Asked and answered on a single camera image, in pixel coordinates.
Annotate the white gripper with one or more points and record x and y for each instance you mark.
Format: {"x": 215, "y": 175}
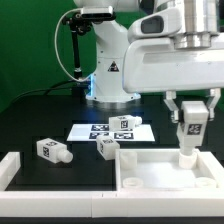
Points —
{"x": 176, "y": 48}

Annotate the white square tabletop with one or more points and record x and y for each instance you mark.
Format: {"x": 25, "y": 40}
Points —
{"x": 148, "y": 170}

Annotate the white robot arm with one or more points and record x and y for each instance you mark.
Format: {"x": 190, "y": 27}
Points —
{"x": 112, "y": 39}

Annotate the white U-shaped fence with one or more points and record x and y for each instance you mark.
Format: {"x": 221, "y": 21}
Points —
{"x": 98, "y": 204}

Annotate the paper sheet with markers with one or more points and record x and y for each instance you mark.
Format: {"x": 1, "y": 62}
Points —
{"x": 89, "y": 132}

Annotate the camera on black stand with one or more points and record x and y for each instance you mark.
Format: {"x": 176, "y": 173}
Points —
{"x": 80, "y": 22}

